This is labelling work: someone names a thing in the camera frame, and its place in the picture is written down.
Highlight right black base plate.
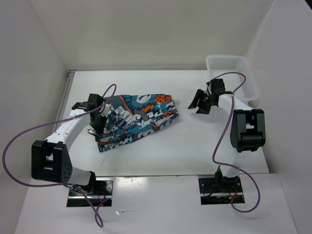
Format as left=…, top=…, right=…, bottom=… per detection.
left=198, top=176, right=245, bottom=205

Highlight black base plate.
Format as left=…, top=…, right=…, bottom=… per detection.
left=198, top=176, right=245, bottom=205
left=66, top=178, right=114, bottom=208

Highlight aluminium table edge rail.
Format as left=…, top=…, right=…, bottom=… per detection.
left=56, top=70, right=76, bottom=120

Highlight colourful patterned shorts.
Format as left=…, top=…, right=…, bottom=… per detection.
left=87, top=94, right=179, bottom=152

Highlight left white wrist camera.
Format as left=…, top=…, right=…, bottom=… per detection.
left=98, top=103, right=112, bottom=117

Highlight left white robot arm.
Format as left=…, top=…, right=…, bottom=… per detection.
left=31, top=94, right=108, bottom=195

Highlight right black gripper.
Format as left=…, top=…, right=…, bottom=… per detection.
left=188, top=89, right=215, bottom=115

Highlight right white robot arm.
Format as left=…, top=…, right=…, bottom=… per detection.
left=188, top=78, right=266, bottom=192

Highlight white perforated plastic basket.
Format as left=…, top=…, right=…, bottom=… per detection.
left=206, top=55, right=260, bottom=103

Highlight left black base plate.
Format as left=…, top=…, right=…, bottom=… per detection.
left=66, top=178, right=114, bottom=208

